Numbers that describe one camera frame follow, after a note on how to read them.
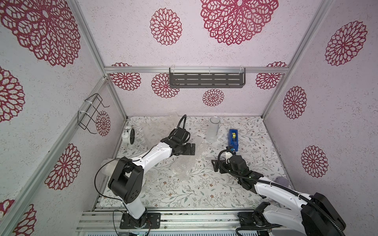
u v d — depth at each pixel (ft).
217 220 2.46
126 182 1.49
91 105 2.57
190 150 2.61
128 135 3.15
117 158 1.48
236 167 2.13
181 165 2.78
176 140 2.26
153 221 2.39
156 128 3.72
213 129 3.11
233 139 3.30
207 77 3.12
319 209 1.33
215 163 2.60
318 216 1.33
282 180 2.80
